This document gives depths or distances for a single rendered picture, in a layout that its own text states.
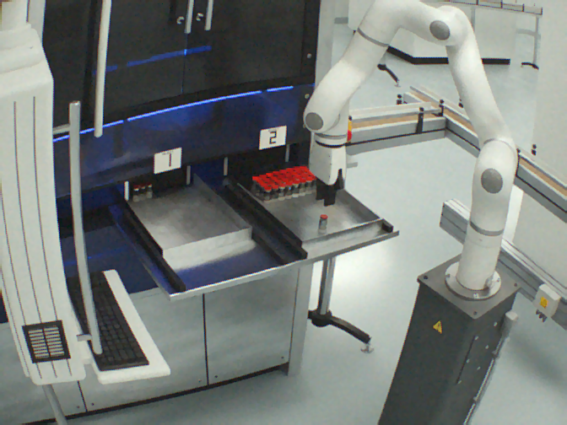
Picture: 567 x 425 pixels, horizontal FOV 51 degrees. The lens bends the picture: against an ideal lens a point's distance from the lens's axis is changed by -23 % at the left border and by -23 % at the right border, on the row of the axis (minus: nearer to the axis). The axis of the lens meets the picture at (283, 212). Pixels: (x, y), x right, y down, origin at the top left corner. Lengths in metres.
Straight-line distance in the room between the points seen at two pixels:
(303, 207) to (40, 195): 1.05
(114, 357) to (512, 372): 1.91
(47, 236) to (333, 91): 0.81
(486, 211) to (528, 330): 1.61
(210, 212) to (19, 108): 1.03
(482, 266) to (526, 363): 1.32
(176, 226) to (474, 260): 0.82
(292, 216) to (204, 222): 0.24
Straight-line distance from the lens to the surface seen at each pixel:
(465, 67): 1.67
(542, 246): 3.38
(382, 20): 1.69
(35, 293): 1.41
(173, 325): 2.36
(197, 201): 2.12
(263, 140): 2.17
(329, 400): 2.72
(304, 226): 2.03
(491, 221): 1.78
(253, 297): 2.45
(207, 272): 1.82
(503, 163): 1.66
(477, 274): 1.86
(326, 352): 2.96
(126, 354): 1.64
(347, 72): 1.75
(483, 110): 1.68
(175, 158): 2.05
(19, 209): 1.30
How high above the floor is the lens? 1.91
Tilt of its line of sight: 29 degrees down
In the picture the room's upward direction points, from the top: 4 degrees clockwise
